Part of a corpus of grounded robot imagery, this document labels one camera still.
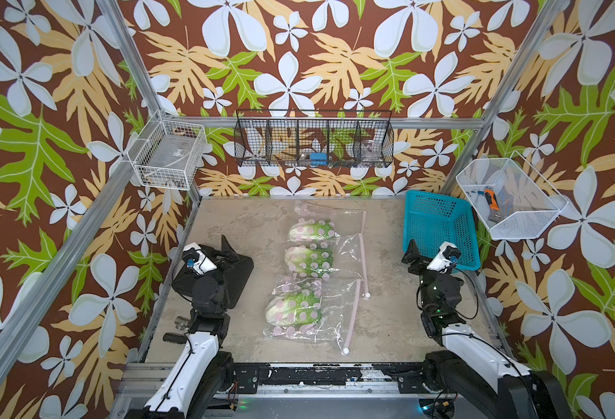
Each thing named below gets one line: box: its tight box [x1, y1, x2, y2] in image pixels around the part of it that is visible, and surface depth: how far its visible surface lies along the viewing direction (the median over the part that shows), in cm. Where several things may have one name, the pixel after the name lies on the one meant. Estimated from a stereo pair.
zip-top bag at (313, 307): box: [262, 272, 362, 356], surface depth 82 cm
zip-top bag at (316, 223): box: [288, 200, 367, 242], surface depth 103 cm
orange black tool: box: [483, 185, 502, 221], surface depth 86 cm
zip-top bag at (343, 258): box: [283, 232, 368, 282], surface depth 94 cm
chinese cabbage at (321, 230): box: [289, 219, 336, 242], surface depth 100 cm
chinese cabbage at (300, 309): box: [265, 290, 323, 327], surface depth 81 cm
